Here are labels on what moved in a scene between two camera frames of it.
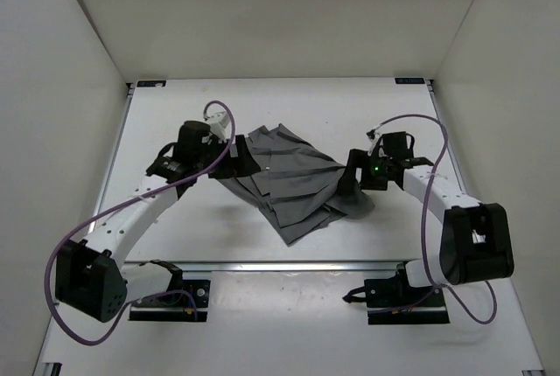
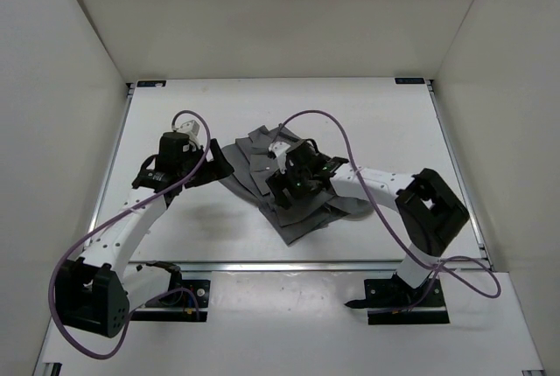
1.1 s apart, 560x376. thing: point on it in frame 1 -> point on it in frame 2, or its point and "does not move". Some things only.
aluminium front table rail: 265,267 does not move
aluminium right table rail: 432,90 does not move
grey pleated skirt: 299,189 does not move
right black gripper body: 374,172 -> 296,183
